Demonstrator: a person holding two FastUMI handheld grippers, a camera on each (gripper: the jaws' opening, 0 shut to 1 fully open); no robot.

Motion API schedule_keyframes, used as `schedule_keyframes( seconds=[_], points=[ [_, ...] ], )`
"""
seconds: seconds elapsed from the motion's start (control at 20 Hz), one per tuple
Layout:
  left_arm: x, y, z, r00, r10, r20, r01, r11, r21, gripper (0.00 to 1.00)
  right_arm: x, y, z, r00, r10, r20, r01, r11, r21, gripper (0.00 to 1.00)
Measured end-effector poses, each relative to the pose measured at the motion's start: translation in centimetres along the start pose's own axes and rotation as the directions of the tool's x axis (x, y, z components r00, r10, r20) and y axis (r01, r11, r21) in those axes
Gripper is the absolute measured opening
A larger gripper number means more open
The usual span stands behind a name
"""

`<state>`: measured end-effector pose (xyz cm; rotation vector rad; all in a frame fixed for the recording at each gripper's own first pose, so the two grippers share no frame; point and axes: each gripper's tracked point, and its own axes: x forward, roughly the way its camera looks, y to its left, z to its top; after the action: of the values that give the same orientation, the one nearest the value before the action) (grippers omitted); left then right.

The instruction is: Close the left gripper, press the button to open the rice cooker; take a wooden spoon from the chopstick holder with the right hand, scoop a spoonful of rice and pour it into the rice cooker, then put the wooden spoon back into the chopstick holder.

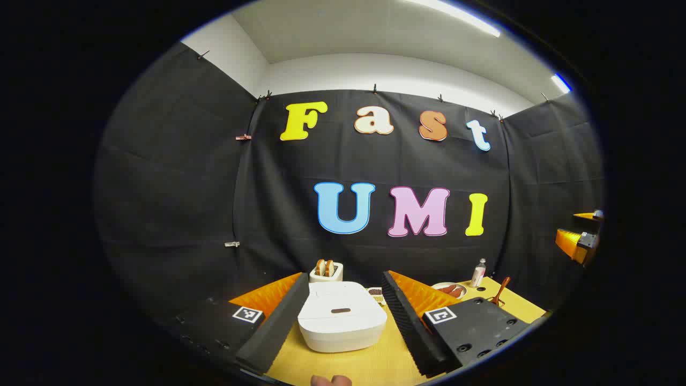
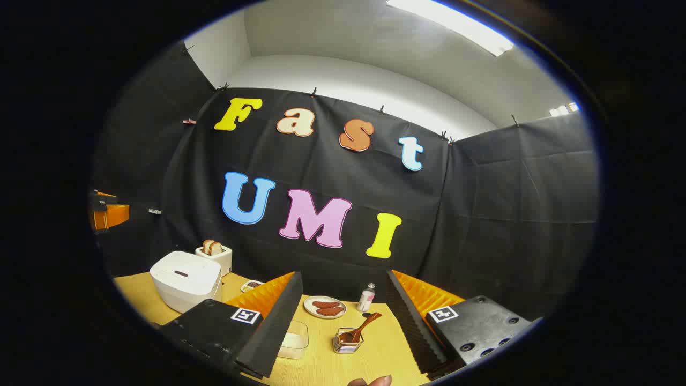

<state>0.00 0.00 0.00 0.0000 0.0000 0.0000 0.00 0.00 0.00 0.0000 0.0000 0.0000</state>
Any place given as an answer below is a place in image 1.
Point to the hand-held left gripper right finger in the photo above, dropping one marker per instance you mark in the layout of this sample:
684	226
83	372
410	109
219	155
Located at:
407	321

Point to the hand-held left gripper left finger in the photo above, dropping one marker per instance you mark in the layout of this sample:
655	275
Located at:
278	321

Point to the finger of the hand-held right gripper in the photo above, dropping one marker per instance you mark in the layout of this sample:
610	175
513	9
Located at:
587	216
568	244

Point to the white rice cooker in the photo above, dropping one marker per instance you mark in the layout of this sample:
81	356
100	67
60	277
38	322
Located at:
340	327

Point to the brown wooden spoon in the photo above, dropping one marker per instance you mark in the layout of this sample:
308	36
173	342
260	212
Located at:
502	287

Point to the white round plate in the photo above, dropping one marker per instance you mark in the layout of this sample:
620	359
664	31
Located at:
437	295

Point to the white divided grain dish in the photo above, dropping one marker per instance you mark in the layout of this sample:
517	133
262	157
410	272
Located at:
375	294

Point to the red meat slice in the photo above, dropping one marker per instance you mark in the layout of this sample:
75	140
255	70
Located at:
445	289
456	292

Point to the white toaster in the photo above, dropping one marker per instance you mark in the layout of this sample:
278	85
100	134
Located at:
327	279

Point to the toasted bread slice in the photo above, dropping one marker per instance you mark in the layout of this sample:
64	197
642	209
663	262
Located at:
330	268
320	267

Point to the small clear bottle pink label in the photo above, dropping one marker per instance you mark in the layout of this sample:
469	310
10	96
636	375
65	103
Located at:
478	276

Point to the short ceiling light strip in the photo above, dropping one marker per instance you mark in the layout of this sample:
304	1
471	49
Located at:
561	83

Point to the black backdrop cloth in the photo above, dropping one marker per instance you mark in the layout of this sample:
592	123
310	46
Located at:
177	187

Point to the long ceiling light strip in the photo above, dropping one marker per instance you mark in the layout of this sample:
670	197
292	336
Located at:
455	13

